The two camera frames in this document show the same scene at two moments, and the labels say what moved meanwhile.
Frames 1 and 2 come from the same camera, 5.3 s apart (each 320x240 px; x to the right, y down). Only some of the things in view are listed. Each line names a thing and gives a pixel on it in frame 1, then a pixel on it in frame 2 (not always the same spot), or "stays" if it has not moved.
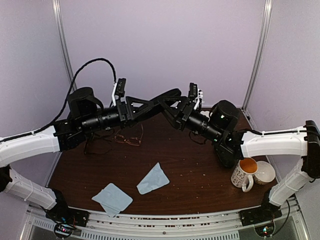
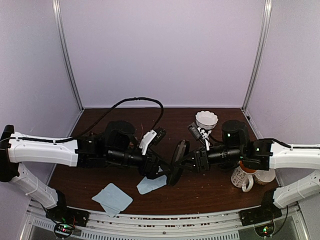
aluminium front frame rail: [226, 225] stays
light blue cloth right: [155, 179] stays
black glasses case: [169, 98] -> [179, 158]
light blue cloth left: [113, 199] stays
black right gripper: [179, 121] -> [200, 159]
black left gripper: [144, 112] -> [151, 172]
